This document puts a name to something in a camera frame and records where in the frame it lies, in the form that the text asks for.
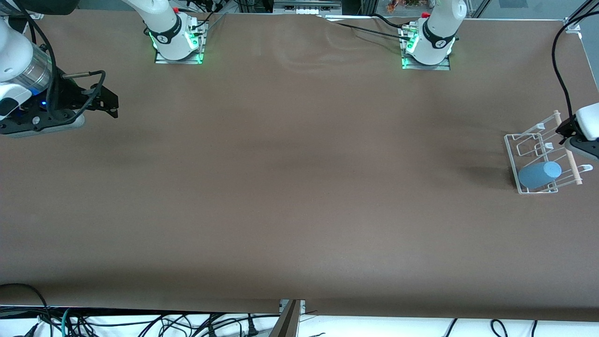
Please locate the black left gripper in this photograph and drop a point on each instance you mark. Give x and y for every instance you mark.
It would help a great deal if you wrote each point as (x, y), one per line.
(566, 128)

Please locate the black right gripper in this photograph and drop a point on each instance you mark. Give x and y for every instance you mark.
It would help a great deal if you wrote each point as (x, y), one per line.
(71, 95)

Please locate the light blue plastic cup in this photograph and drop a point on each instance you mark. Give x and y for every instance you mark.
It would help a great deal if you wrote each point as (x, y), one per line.
(538, 175)

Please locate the silver box with white ports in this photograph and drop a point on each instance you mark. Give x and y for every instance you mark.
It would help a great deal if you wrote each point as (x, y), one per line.
(306, 7)

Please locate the brown table cover sheet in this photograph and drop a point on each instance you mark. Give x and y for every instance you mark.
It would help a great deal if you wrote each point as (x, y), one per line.
(299, 224)

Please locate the black power plug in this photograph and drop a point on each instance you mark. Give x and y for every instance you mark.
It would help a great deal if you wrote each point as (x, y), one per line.
(252, 327)

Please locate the metal table beam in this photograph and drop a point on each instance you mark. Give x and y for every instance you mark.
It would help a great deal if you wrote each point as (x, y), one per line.
(288, 323)

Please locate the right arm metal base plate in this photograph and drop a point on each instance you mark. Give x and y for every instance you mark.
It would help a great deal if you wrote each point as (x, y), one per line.
(161, 61)

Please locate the aluminium corner bracket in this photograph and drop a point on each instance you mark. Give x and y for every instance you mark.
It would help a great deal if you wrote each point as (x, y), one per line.
(36, 12)
(572, 25)

